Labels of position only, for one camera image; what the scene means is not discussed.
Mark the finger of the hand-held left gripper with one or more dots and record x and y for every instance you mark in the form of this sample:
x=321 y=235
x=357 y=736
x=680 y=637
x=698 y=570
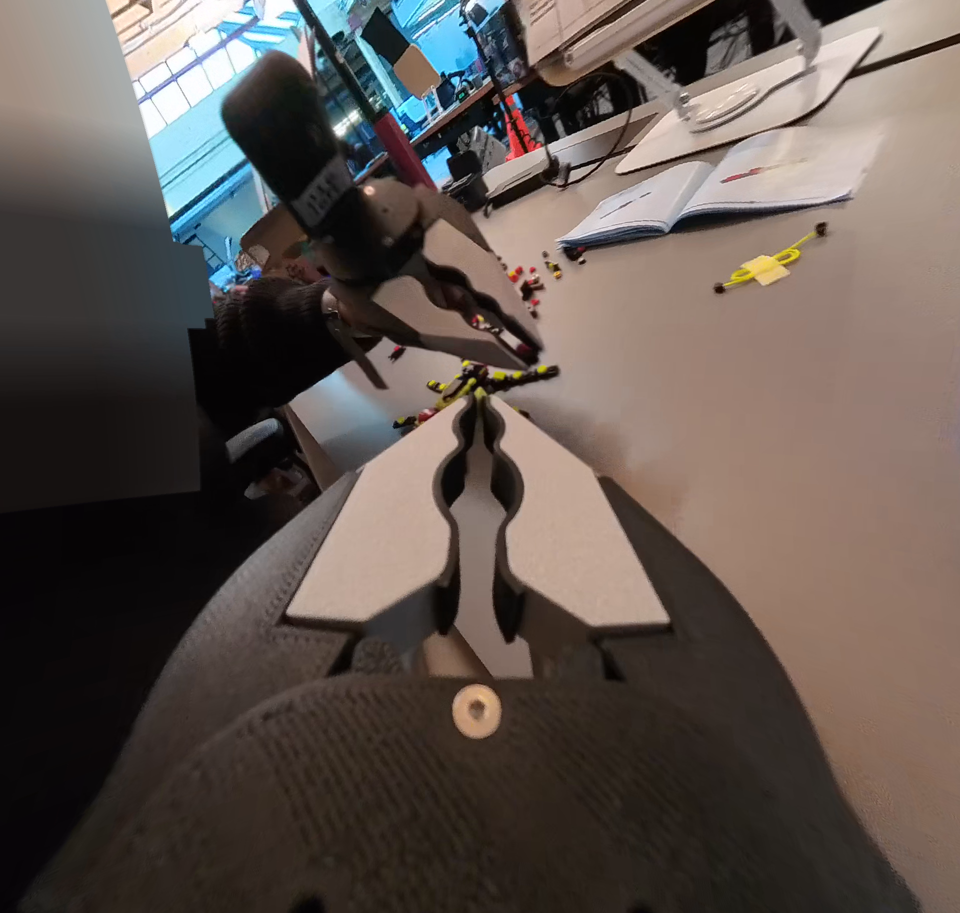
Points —
x=427 y=320
x=480 y=260

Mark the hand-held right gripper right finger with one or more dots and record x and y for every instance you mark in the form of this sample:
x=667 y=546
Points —
x=577 y=553

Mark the orange traffic cone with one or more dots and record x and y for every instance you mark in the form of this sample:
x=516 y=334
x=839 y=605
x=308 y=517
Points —
x=519 y=140

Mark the person's left forearm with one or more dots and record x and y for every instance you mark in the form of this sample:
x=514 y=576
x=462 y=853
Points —
x=277 y=335

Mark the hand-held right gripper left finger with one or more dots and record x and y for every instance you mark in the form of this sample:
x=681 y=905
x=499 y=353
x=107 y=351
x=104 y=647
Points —
x=375 y=545

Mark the white monitor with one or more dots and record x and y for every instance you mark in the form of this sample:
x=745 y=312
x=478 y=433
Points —
x=600 y=13

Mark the black yellow lego spider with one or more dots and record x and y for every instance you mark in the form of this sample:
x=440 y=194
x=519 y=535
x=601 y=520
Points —
x=480 y=384

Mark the black red pole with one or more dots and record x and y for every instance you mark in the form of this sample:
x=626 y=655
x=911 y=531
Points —
x=401 y=152

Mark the white monitor stand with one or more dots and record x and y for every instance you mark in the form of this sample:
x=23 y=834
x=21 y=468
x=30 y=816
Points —
x=787 y=88

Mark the lego instruction booklet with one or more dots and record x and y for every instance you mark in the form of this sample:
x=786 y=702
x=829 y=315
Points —
x=750 y=178

